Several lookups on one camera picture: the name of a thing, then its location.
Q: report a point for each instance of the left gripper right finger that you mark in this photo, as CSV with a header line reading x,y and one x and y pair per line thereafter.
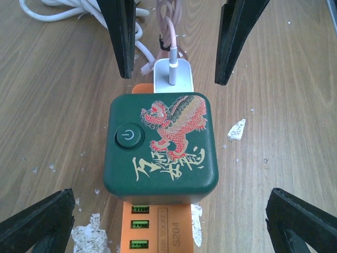
x,y
294,224

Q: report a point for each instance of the green cube plug adapter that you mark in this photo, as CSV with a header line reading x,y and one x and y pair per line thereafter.
x,y
160,149

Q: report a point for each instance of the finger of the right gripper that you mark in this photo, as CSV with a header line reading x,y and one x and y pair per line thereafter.
x,y
120,20
238,17

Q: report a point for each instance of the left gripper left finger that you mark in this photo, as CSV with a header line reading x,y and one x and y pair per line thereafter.
x,y
43,227

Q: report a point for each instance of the orange power strip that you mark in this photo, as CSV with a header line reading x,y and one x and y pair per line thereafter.
x,y
156,228

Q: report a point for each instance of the white usb charger plug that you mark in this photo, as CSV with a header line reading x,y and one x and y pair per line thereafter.
x,y
173,78

